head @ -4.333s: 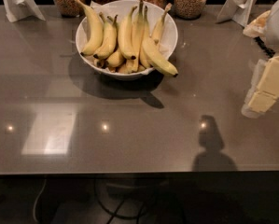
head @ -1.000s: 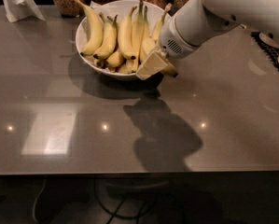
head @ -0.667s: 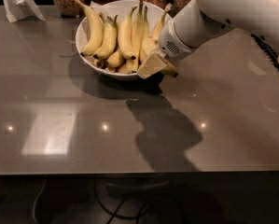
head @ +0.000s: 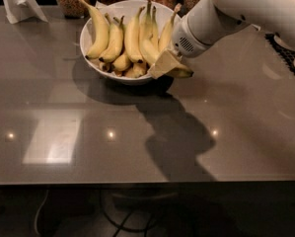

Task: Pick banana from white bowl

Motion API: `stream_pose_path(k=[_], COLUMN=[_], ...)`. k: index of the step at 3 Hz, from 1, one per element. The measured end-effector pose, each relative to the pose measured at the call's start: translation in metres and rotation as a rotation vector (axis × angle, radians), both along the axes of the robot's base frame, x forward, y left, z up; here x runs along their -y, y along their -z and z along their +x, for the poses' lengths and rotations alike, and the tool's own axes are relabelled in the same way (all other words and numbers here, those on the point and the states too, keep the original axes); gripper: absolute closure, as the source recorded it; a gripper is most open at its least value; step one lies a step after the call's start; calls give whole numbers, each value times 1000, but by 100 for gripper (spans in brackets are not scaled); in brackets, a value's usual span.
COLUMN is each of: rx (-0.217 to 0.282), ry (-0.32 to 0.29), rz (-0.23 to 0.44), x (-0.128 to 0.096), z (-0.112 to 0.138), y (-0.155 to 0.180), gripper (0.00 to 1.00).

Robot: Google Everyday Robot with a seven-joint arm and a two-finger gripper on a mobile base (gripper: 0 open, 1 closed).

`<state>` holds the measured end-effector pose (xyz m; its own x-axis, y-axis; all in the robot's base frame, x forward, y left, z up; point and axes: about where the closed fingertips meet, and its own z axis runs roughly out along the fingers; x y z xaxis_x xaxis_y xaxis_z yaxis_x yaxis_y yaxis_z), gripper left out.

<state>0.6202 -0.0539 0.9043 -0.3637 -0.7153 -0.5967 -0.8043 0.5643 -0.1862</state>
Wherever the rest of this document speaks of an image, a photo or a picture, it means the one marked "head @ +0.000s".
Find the left white paper stand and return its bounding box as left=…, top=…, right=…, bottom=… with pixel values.
left=3, top=0, right=47, bottom=24

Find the black cable chain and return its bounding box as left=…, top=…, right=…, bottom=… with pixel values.
left=264, top=33, right=295, bottom=87

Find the white ceramic bowl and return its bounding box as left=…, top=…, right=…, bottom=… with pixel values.
left=79, top=0, right=187, bottom=86

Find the tall centre yellow banana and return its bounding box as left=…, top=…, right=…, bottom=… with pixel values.
left=139, top=1, right=152, bottom=40

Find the small lower yellow banana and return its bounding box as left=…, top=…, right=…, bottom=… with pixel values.
left=111, top=51, right=132, bottom=72

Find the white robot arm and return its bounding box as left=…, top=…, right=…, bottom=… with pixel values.
left=149, top=0, right=295, bottom=78

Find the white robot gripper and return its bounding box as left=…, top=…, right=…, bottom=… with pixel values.
left=149, top=16, right=209, bottom=79

